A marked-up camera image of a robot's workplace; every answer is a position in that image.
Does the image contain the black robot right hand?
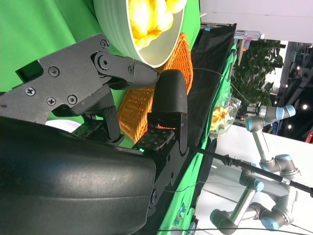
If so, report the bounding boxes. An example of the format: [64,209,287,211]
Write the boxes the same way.
[0,33,191,235]

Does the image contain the pale grey-green bowl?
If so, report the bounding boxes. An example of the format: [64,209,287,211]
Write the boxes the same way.
[92,0,187,69]

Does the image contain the round orange-striped bread bun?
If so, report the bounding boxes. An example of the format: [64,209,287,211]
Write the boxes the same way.
[127,0,175,48]

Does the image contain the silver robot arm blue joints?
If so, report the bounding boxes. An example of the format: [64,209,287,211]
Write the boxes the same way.
[209,104,302,231]

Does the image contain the pale lilac plate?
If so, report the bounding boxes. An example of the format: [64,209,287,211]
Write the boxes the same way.
[45,119,83,134]

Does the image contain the orange wicker basket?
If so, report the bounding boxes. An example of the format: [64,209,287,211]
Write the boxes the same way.
[117,32,194,145]

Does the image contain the clear bag of bread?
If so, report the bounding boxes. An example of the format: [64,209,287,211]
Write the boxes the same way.
[209,96,243,141]

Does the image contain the green cloth with small print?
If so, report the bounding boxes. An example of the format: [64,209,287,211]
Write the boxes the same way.
[156,45,237,235]

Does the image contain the green tablecloth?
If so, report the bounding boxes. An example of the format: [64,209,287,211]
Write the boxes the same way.
[0,0,201,147]

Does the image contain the black backdrop cloth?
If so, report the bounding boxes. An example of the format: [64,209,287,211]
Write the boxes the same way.
[187,23,237,157]

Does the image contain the black stand pole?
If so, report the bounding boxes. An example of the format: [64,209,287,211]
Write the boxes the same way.
[189,145,313,198]

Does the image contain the green leafy plant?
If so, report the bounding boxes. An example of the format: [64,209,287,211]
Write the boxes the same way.
[231,39,287,107]

